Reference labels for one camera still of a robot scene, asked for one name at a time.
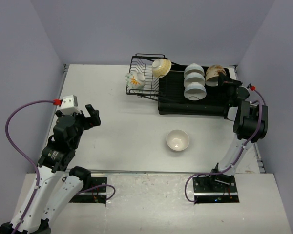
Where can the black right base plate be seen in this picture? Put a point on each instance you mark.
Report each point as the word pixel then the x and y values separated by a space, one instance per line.
pixel 215 189

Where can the white green floral bowl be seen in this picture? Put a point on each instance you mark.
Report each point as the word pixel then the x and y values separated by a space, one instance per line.
pixel 135 80

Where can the beige floral bowl back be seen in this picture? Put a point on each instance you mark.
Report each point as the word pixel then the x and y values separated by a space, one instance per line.
pixel 217 67

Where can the beige floral bowl front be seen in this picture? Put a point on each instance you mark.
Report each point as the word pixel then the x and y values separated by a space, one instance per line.
pixel 177 140

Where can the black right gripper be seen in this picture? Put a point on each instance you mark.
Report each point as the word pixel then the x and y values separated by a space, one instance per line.
pixel 226 82

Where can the yellow patterned bowl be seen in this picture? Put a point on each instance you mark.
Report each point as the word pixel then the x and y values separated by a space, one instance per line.
pixel 161 67

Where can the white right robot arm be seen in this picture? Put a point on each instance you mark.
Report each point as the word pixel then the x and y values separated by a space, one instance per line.
pixel 250 125

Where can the beige floral bowl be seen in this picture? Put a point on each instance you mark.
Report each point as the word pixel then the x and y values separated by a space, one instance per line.
pixel 177 140
pixel 212 76
pixel 217 67

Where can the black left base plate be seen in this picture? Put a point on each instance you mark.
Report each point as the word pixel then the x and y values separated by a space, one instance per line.
pixel 97 196

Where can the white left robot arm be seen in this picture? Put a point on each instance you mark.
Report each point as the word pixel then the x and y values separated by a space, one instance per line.
pixel 41 206

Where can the black wire dish rack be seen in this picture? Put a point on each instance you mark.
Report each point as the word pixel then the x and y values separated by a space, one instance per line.
pixel 142 63

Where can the white bowl front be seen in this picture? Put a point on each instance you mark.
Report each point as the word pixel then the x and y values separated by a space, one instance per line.
pixel 195 91

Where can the white bowl back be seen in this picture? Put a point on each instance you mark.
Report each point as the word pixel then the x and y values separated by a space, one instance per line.
pixel 194 68

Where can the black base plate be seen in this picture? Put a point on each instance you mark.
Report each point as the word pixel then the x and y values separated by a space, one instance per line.
pixel 215 189
pixel 97 196

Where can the white bowl middle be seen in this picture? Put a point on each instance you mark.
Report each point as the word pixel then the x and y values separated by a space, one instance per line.
pixel 194 77

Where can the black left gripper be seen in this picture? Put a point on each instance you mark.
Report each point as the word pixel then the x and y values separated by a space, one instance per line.
pixel 93 120

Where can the black dish drying tray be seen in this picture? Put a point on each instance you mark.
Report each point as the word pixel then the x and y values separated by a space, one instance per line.
pixel 171 98

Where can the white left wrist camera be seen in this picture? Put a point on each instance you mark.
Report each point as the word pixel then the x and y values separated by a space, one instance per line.
pixel 69 105

